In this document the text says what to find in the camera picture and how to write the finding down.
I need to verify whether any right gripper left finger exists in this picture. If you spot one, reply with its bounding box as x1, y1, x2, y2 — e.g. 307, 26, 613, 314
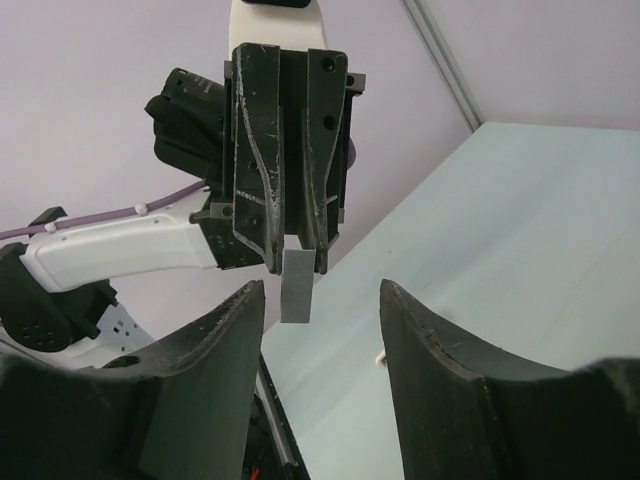
1, 281, 265, 479

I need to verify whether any long grey staple strip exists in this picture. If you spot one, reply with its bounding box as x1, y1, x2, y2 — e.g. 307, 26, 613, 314
280, 250, 315, 324

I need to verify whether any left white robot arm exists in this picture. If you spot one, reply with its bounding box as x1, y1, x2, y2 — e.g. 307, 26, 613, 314
1, 43, 366, 367

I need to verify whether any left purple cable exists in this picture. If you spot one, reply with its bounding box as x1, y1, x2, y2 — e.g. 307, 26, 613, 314
0, 139, 359, 242

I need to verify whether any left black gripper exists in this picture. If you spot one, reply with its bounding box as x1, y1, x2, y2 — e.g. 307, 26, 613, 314
208, 43, 366, 275

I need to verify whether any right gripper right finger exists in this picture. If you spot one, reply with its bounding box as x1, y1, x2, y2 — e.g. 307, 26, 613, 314
379, 280, 639, 479

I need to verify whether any left aluminium frame post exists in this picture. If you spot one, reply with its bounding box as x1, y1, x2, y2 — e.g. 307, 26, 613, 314
402, 0, 485, 132

